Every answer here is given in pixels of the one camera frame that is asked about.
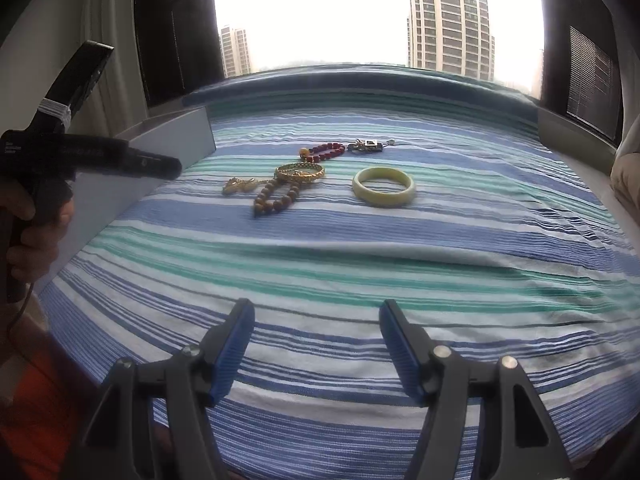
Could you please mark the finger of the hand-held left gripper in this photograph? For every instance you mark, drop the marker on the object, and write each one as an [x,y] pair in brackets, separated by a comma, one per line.
[140,160]

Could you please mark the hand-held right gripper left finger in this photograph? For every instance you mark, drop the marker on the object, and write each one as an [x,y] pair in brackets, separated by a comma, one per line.
[232,350]

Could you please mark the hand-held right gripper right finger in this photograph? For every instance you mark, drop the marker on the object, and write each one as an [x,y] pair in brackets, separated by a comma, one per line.
[400,350]

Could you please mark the long white cardboard box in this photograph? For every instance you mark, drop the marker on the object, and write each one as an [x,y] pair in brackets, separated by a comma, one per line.
[150,130]

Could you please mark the person's left hand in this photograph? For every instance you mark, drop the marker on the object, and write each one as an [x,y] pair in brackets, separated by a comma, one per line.
[45,240]

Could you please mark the blue green striped bedsheet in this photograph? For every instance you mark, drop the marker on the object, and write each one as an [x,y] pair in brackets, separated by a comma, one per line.
[350,270]

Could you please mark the left white curtain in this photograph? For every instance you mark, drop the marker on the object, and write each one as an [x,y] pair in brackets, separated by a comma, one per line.
[115,60]

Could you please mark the white curtain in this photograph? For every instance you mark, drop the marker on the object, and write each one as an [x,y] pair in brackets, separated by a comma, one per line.
[631,135]
[115,60]

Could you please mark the slim tower building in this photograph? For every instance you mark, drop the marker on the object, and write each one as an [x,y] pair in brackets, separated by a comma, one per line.
[235,52]

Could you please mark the gold bangle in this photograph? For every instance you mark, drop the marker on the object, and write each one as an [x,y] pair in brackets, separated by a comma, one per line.
[286,174]

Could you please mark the pale green jade bangle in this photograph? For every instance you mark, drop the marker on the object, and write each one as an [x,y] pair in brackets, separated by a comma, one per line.
[362,191]

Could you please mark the silver square charm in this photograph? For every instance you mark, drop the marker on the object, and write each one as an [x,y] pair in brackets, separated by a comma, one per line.
[369,146]

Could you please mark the orange clothing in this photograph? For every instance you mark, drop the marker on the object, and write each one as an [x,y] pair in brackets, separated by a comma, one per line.
[30,420]

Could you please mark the beige pillow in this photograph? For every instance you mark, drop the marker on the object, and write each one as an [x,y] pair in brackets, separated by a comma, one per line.
[627,180]

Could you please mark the right white curtain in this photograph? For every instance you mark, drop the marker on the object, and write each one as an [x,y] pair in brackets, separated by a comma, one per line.
[631,135]

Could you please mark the tall wide tower building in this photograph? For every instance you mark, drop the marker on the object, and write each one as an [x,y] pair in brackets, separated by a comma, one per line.
[450,25]

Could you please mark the left dark window frame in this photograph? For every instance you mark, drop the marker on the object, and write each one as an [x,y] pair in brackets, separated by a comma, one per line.
[175,35]

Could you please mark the dark window frame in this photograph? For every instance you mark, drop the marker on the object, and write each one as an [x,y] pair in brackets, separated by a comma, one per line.
[175,35]
[585,75]

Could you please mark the right dark window frame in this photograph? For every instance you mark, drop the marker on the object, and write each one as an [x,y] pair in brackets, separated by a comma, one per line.
[585,75]

